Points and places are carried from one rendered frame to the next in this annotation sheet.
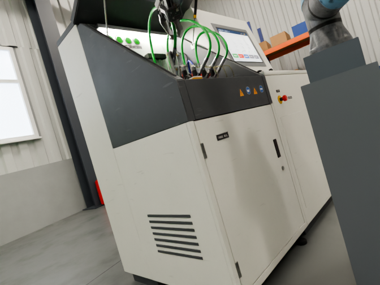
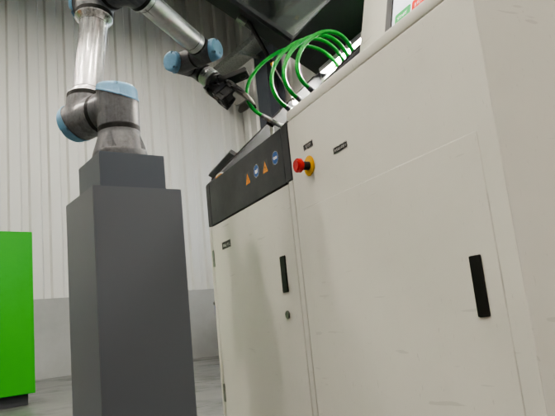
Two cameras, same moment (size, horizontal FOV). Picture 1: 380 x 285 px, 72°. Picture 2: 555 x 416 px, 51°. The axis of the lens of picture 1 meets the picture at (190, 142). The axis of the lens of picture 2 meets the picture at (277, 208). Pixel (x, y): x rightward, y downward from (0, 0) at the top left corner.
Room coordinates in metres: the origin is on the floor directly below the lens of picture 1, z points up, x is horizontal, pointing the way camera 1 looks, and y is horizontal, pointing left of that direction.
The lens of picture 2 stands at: (1.92, -1.95, 0.43)
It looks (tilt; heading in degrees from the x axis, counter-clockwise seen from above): 11 degrees up; 109
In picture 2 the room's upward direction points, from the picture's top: 6 degrees counter-clockwise
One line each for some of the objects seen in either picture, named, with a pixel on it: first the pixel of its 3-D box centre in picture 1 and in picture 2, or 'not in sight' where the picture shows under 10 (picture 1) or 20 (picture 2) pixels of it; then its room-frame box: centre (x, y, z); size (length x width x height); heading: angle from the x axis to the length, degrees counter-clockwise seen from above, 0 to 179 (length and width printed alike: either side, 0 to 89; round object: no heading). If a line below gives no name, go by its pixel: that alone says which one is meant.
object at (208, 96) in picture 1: (230, 95); (247, 183); (1.22, -0.25, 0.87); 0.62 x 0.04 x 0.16; 136
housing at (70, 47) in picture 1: (186, 136); not in sight; (1.96, 0.01, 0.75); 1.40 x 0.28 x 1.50; 136
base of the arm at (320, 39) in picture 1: (327, 38); (120, 145); (1.00, -0.62, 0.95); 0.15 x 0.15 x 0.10
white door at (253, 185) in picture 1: (259, 181); (254, 317); (1.21, -0.26, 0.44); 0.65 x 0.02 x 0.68; 136
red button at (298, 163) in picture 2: (283, 98); (302, 165); (1.51, -0.59, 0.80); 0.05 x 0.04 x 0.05; 136
